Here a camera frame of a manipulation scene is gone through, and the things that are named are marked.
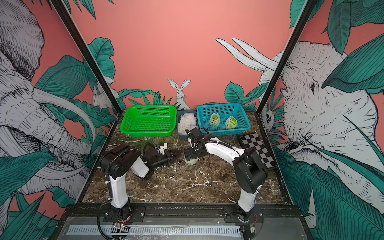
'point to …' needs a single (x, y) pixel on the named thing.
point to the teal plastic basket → (223, 119)
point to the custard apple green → (231, 122)
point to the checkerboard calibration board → (253, 141)
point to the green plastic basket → (149, 121)
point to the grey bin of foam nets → (186, 119)
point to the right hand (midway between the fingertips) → (190, 153)
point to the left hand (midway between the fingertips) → (182, 152)
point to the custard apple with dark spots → (214, 120)
